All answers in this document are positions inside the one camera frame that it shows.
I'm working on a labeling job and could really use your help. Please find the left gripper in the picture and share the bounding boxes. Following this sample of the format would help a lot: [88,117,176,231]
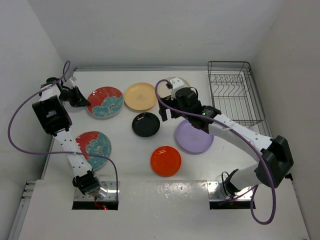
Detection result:
[58,86,90,108]

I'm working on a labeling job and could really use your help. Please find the red teal floral plate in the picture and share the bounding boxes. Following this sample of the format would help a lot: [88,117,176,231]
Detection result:
[86,86,124,119]
[75,131,112,171]

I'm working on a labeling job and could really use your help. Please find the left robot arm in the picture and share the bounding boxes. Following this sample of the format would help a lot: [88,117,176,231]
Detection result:
[32,77,101,198]

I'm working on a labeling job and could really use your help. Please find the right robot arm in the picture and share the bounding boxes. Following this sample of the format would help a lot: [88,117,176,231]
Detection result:
[158,87,294,196]

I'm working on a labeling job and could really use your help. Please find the cream plastic plate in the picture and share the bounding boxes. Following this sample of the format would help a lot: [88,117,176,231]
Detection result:
[157,76,190,98]

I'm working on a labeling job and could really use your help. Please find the yellow plastic plate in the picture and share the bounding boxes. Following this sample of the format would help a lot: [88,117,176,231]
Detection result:
[123,82,157,111]

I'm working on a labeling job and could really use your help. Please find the black glossy plate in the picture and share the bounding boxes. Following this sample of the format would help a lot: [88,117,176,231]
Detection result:
[131,112,160,138]

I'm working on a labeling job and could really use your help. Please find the lilac plastic plate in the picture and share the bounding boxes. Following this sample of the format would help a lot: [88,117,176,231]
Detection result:
[174,120,214,154]

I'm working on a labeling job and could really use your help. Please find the orange glossy plate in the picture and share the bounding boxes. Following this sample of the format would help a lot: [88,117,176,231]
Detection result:
[150,146,182,178]

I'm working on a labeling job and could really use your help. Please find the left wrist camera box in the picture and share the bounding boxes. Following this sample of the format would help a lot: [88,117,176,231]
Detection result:
[65,76,77,89]

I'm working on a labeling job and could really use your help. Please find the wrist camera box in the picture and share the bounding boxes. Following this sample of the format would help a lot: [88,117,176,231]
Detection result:
[65,76,77,89]
[168,77,190,95]

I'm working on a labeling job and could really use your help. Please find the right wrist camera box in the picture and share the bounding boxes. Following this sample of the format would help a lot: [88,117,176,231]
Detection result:
[168,77,190,95]

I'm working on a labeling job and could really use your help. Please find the grey wire dish rack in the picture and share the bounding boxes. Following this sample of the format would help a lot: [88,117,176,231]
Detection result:
[207,60,266,127]

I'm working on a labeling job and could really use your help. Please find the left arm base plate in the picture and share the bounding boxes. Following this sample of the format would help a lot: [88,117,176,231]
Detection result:
[72,181,120,211]

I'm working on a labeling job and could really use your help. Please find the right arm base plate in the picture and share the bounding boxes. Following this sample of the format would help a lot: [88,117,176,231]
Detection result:
[207,181,253,210]

